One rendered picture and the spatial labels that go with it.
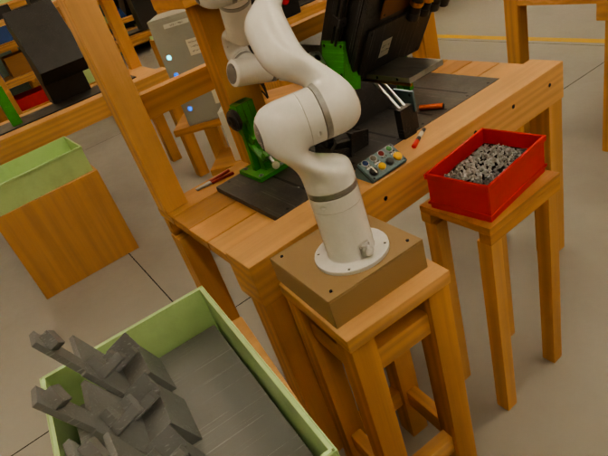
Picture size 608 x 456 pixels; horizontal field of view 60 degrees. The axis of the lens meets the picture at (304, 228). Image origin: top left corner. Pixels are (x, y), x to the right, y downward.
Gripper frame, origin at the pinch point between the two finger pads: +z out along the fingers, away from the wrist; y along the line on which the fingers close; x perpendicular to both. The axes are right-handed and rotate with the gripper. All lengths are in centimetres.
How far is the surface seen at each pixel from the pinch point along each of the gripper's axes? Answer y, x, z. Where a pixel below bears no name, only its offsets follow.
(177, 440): -90, -17, -90
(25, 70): 446, 526, 16
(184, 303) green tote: -62, 5, -72
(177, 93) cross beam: 17, 30, -36
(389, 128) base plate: -25.9, 10.1, 25.5
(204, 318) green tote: -67, 9, -68
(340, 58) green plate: -6.8, -9.3, 2.7
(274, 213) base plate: -42, 16, -31
